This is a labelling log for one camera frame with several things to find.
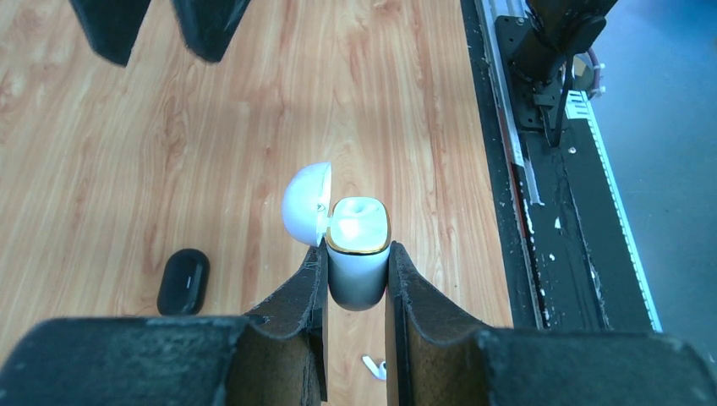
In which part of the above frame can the aluminium frame rail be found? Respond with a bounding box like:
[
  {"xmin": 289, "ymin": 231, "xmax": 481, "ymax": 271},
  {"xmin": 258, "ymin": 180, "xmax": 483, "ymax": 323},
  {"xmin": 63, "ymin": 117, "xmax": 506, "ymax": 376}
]
[{"xmin": 474, "ymin": 0, "xmax": 544, "ymax": 206}]

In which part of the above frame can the white earbud right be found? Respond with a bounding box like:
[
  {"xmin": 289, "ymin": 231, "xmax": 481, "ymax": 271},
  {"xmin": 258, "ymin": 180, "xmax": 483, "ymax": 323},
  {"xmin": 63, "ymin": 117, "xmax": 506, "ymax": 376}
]
[{"xmin": 361, "ymin": 354, "xmax": 387, "ymax": 381}]

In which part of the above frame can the black earbud charging case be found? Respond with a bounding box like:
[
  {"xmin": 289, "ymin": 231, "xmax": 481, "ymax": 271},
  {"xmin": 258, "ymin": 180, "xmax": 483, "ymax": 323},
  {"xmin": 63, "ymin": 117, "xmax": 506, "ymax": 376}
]
[{"xmin": 156, "ymin": 248, "xmax": 211, "ymax": 316}]

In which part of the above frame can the white earbud charging case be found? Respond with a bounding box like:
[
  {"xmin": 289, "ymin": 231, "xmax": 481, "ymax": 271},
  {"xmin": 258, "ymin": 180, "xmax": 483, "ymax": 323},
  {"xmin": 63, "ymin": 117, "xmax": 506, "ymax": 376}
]
[{"xmin": 282, "ymin": 162, "xmax": 391, "ymax": 312}]

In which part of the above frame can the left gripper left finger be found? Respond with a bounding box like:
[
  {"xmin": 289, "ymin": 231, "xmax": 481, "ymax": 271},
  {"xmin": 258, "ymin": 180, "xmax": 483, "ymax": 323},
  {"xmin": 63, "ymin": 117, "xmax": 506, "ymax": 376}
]
[{"xmin": 1, "ymin": 246, "xmax": 328, "ymax": 405}]

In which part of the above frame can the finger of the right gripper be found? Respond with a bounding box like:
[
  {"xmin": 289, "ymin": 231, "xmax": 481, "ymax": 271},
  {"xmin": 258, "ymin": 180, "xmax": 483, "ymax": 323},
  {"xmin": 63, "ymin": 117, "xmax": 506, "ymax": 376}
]
[
  {"xmin": 69, "ymin": 0, "xmax": 151, "ymax": 67},
  {"xmin": 172, "ymin": 0, "xmax": 251, "ymax": 63}
]

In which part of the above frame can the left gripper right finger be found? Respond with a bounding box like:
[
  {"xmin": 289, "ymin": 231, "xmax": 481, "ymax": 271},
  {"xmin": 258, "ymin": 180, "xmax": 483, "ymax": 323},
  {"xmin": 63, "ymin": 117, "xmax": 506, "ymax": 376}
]
[{"xmin": 386, "ymin": 242, "xmax": 716, "ymax": 405}]

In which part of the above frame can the white slotted cable duct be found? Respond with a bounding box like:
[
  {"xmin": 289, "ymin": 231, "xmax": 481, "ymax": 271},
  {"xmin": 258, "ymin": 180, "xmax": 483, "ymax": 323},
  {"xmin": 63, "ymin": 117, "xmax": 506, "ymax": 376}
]
[{"xmin": 566, "ymin": 89, "xmax": 663, "ymax": 332}]

